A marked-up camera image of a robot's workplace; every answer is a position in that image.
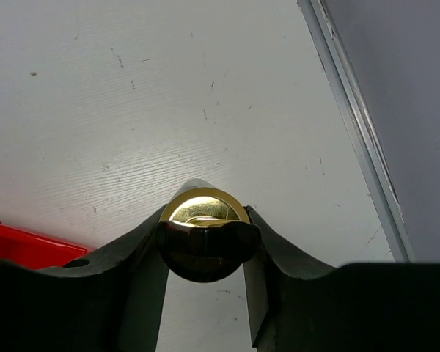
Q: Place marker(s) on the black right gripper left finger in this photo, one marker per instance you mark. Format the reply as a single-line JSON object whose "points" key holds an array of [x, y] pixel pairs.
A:
{"points": [[108, 300]]}

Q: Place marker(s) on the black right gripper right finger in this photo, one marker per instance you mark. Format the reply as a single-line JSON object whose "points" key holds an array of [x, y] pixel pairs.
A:
{"points": [[298, 303]]}

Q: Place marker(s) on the gold-spout clear oil bottle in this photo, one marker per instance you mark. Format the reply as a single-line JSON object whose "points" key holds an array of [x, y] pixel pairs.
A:
{"points": [[204, 234]]}

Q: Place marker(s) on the red plastic organizer bin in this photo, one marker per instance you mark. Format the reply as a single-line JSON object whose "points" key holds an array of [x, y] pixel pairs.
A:
{"points": [[34, 250]]}

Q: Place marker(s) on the aluminium table frame rail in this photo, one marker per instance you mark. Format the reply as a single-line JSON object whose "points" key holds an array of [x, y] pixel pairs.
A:
{"points": [[356, 116]]}

